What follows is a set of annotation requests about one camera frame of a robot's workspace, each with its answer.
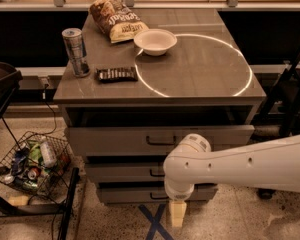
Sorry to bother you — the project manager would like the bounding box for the chips bag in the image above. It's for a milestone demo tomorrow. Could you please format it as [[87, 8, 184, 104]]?
[[89, 0, 148, 43]]

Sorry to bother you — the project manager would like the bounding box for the black office chair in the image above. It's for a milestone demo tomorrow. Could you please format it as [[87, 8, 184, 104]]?
[[253, 37, 300, 200]]

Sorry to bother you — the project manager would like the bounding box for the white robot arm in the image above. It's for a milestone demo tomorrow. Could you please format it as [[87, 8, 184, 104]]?
[[163, 134, 300, 227]]

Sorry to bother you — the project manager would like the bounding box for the red white can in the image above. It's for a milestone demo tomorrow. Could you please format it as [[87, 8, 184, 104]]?
[[27, 167, 41, 181]]

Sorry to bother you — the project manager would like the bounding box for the grey drawer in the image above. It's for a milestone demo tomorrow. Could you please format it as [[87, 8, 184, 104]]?
[[97, 185, 218, 204], [65, 125, 254, 156], [85, 162, 165, 183]]

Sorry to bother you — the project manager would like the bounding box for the wire basket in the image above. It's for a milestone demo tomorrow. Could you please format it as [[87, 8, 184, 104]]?
[[0, 132, 71, 196]]

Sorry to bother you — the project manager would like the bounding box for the grey drawer cabinet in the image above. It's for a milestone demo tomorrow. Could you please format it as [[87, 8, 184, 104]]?
[[54, 9, 265, 192]]

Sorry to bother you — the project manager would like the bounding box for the black power cable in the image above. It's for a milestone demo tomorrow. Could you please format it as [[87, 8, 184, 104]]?
[[29, 82, 58, 137]]

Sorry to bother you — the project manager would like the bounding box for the silver drink can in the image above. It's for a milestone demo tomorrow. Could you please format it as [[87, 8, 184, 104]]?
[[62, 28, 90, 77]]

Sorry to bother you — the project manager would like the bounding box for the dark snack bar packet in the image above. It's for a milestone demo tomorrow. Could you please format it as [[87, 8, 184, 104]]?
[[96, 67, 138, 83]]

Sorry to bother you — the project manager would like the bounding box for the black cart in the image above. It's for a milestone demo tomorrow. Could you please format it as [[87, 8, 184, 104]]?
[[0, 62, 80, 240]]

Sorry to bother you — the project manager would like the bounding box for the white bowl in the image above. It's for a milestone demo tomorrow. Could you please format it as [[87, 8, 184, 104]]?
[[134, 29, 177, 56]]

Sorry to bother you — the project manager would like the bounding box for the clear plastic bottle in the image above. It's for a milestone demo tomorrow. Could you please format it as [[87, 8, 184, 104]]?
[[40, 136, 57, 168]]

